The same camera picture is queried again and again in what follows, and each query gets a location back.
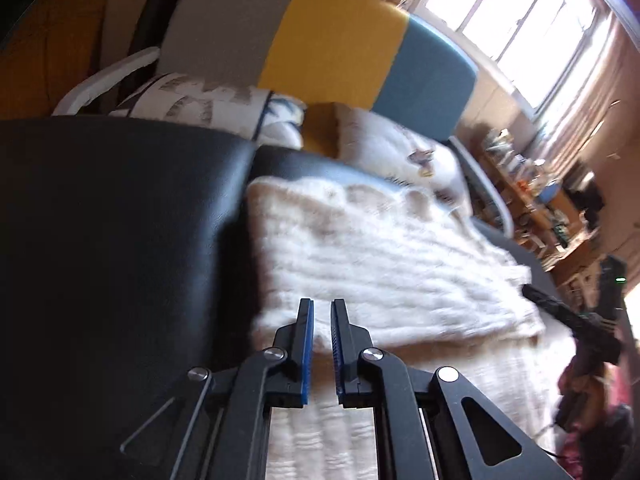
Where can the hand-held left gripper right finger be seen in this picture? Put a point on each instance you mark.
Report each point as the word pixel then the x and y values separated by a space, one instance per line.
pixel 337 350

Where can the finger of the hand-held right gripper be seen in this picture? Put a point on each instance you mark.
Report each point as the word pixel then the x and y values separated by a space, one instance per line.
pixel 550 305

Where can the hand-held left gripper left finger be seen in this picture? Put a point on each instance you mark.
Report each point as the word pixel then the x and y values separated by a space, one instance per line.
pixel 306 350

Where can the cream knitted sweater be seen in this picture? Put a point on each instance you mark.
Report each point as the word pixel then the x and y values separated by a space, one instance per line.
pixel 380 260

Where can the person's right hand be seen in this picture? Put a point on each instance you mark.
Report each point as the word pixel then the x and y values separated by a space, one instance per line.
pixel 595 385

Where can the wooden side desk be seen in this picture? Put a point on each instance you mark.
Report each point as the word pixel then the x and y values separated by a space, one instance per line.
pixel 540 230

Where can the blue chair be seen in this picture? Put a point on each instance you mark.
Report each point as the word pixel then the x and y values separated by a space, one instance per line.
pixel 551 194

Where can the deer print cushion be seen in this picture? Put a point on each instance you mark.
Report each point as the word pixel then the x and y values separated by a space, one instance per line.
pixel 380 150

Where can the triangle print cushion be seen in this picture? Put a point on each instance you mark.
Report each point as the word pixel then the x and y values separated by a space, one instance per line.
pixel 200 102

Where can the barred window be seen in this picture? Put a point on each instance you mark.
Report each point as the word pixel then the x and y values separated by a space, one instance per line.
pixel 510 25

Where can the grey yellow blue sofa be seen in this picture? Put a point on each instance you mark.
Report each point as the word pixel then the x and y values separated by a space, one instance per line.
pixel 325 45

